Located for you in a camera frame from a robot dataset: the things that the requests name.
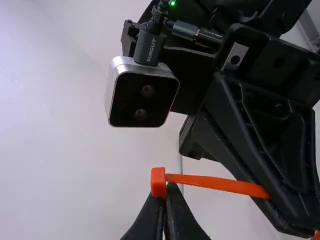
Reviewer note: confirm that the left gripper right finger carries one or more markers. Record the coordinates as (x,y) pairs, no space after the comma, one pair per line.
(180,217)

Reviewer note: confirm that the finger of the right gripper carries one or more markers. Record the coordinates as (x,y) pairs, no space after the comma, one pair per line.
(232,130)
(192,137)

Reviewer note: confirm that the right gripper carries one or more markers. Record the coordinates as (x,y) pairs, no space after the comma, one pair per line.
(287,70)

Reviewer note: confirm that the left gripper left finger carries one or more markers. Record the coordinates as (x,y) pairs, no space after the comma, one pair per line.
(150,220)

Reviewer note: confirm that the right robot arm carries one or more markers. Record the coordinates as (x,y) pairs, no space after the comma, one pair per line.
(250,10)

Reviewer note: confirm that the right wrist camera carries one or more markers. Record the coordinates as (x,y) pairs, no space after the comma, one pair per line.
(140,100)

